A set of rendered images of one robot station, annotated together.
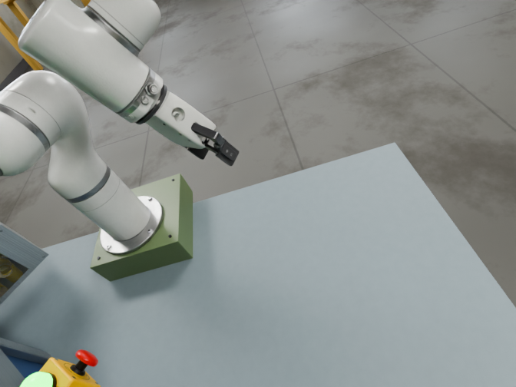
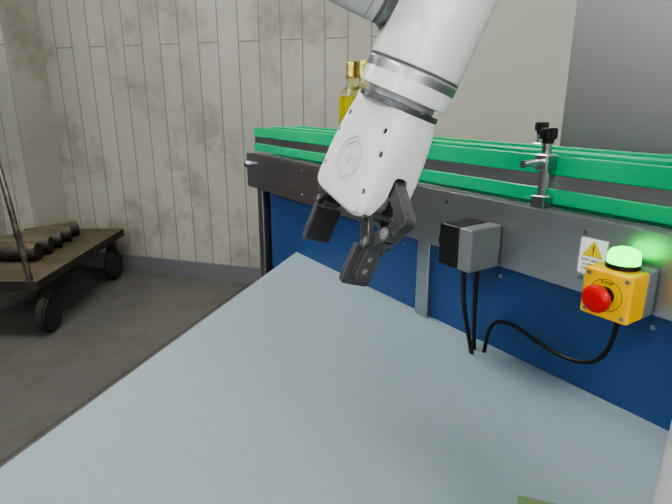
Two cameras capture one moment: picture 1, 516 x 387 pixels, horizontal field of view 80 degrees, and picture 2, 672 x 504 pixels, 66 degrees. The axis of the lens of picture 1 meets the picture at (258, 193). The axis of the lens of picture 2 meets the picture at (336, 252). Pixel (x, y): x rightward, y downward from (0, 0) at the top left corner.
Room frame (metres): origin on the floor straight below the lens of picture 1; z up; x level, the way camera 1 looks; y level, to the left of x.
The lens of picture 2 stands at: (0.95, 0.12, 1.22)
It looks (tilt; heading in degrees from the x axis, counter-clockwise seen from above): 16 degrees down; 189
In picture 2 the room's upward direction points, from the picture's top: straight up
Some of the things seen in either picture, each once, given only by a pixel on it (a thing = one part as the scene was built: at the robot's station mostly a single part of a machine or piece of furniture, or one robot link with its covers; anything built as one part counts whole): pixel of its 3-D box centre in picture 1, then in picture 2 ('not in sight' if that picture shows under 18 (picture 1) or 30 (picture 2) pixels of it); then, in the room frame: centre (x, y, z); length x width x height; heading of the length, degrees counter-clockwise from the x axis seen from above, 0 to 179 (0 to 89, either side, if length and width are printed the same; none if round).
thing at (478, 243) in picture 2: not in sight; (468, 245); (0.00, 0.22, 0.96); 0.08 x 0.08 x 0.08; 42
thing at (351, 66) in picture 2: not in sight; (351, 111); (-0.63, -0.08, 1.19); 0.06 x 0.06 x 0.28; 42
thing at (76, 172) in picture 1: (57, 134); not in sight; (0.65, 0.35, 1.14); 0.19 x 0.12 x 0.24; 145
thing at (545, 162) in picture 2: not in sight; (536, 170); (0.07, 0.31, 1.11); 0.07 x 0.04 x 0.13; 132
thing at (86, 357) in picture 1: (82, 363); (599, 297); (0.24, 0.38, 0.96); 0.04 x 0.03 x 0.04; 42
